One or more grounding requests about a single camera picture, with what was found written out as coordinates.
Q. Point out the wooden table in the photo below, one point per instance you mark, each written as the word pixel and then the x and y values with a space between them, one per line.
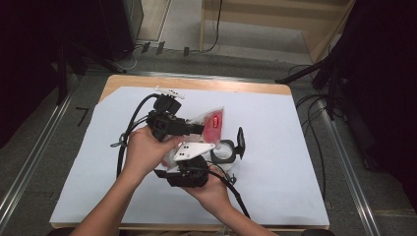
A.
pixel 229 84

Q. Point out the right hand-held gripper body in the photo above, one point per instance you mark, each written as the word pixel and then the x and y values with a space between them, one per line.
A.
pixel 190 175

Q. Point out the white paper sheet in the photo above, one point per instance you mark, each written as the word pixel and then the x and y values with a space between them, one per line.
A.
pixel 278 164

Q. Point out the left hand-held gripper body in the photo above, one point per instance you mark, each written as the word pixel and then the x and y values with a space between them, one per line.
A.
pixel 164 123

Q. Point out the black cabinet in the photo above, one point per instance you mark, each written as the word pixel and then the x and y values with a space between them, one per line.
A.
pixel 114 26

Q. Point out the person's left hand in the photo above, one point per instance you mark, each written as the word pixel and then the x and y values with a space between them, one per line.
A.
pixel 144 154

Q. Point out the clear jar with black lid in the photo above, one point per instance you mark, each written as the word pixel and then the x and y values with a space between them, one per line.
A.
pixel 226 154

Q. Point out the metal floor rail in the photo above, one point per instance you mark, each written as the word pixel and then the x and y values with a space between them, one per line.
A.
pixel 196 76
pixel 352 177
pixel 39 147

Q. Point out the person's right hand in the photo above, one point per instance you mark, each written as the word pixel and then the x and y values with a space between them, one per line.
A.
pixel 213 195

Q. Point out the black tape corner mark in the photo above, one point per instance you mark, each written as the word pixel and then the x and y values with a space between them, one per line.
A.
pixel 83 116

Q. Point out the black metal stand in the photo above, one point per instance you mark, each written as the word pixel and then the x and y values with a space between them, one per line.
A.
pixel 301 73
pixel 61 75

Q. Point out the red and white spout pouch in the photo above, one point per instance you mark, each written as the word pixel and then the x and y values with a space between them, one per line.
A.
pixel 209 134

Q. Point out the wooden shelf frame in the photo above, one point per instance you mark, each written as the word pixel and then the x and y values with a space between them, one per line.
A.
pixel 324 36

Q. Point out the black curtain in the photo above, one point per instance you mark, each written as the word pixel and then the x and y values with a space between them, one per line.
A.
pixel 29 65
pixel 387 82

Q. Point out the black tape strip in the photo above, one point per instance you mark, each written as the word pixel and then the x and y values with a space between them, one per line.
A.
pixel 160 47
pixel 146 47
pixel 186 51

